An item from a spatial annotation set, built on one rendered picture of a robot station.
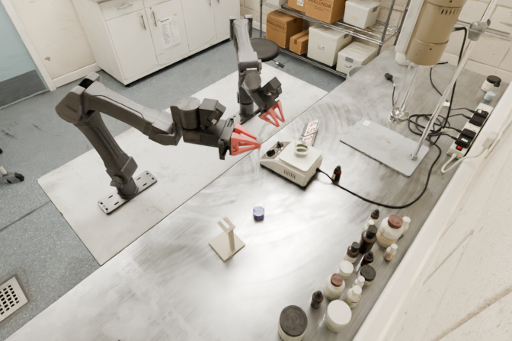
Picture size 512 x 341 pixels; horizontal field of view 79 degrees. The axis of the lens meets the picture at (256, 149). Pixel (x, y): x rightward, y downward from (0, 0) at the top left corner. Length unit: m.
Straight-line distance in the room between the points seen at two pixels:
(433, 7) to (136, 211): 1.08
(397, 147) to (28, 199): 2.37
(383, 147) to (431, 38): 0.47
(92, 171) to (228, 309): 0.72
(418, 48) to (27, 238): 2.35
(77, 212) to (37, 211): 1.40
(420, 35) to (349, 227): 0.62
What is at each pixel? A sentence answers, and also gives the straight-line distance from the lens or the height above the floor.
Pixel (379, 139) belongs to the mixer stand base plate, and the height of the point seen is 0.91.
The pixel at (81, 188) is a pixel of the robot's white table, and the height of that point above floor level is 0.90.
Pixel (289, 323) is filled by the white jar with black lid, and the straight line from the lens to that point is 0.84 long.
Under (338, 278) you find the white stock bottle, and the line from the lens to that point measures 0.88.
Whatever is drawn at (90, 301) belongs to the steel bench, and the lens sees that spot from 1.03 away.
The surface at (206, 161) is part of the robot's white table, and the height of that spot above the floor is 0.90.
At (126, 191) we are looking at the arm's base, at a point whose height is 0.94.
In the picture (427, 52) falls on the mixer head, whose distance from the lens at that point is 1.09.
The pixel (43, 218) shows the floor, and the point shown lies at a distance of 2.54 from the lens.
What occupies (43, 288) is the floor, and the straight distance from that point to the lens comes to 2.25.
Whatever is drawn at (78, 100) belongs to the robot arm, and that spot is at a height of 1.33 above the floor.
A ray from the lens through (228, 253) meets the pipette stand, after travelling 0.98.
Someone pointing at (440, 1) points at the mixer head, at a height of 1.48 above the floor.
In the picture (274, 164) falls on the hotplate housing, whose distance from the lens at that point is 1.13.
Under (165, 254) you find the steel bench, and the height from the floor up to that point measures 0.90.
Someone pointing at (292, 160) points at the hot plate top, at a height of 0.99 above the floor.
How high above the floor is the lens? 1.78
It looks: 45 degrees down
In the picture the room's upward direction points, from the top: straight up
